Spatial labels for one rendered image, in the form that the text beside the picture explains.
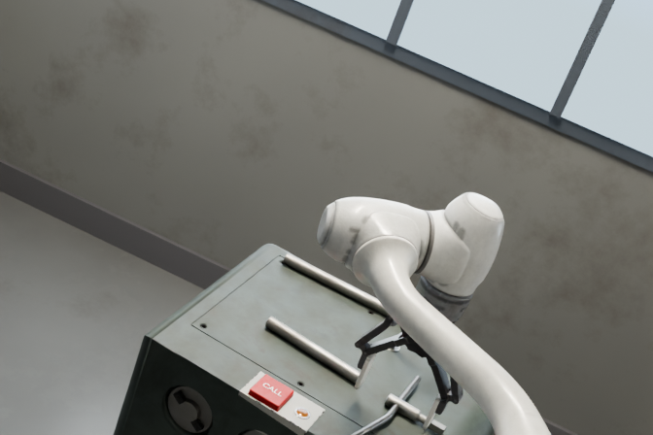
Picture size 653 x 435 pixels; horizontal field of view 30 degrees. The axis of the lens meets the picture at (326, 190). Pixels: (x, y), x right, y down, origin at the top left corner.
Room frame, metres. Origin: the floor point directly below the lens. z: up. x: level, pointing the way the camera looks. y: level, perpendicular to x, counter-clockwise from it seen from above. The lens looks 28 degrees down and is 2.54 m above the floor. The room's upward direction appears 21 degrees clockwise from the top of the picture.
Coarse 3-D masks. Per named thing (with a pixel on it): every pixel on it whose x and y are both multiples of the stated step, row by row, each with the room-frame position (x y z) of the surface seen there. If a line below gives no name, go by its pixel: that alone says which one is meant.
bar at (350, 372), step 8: (272, 320) 1.86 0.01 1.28; (272, 328) 1.85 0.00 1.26; (280, 328) 1.85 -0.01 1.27; (288, 328) 1.85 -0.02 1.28; (288, 336) 1.84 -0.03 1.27; (296, 336) 1.84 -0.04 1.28; (296, 344) 1.83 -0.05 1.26; (304, 344) 1.83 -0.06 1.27; (312, 344) 1.83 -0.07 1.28; (312, 352) 1.82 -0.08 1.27; (320, 352) 1.82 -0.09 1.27; (328, 352) 1.82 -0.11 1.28; (320, 360) 1.81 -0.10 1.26; (328, 360) 1.81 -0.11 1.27; (336, 360) 1.81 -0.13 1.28; (336, 368) 1.80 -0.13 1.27; (344, 368) 1.80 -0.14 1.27; (352, 368) 1.80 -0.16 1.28; (344, 376) 1.80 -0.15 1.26; (352, 376) 1.79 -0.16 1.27
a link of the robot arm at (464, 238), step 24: (432, 216) 1.70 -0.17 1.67; (456, 216) 1.69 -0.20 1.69; (480, 216) 1.69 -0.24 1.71; (432, 240) 1.66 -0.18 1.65; (456, 240) 1.67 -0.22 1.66; (480, 240) 1.68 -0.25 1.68; (432, 264) 1.66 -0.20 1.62; (456, 264) 1.67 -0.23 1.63; (480, 264) 1.68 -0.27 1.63; (456, 288) 1.68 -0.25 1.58
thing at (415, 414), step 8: (392, 400) 1.76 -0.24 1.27; (400, 400) 1.76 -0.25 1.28; (400, 408) 1.75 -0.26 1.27; (408, 408) 1.75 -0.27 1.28; (416, 408) 1.76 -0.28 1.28; (408, 416) 1.75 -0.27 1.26; (416, 416) 1.74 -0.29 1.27; (424, 416) 1.75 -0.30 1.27; (432, 424) 1.74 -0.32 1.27; (440, 424) 1.74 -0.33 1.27; (440, 432) 1.73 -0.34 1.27
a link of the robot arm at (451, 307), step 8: (424, 280) 1.70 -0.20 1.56; (416, 288) 1.72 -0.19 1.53; (424, 288) 1.70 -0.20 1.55; (432, 288) 1.69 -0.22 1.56; (424, 296) 1.69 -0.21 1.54; (432, 296) 1.68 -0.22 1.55; (440, 296) 1.68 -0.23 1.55; (448, 296) 1.68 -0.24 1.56; (432, 304) 1.68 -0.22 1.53; (440, 304) 1.68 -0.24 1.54; (448, 304) 1.68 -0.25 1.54; (456, 304) 1.69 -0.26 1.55; (464, 304) 1.70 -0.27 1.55; (440, 312) 1.68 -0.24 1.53; (448, 312) 1.68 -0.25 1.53; (456, 312) 1.69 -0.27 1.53; (456, 320) 1.70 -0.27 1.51
